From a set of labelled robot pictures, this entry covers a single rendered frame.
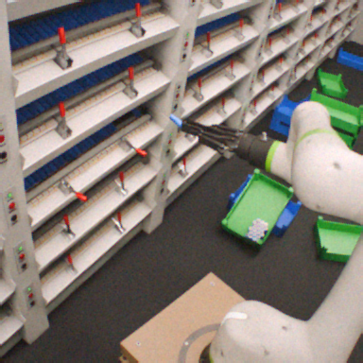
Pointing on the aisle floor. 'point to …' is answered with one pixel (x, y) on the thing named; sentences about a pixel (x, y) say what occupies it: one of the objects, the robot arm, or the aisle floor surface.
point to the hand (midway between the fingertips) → (194, 128)
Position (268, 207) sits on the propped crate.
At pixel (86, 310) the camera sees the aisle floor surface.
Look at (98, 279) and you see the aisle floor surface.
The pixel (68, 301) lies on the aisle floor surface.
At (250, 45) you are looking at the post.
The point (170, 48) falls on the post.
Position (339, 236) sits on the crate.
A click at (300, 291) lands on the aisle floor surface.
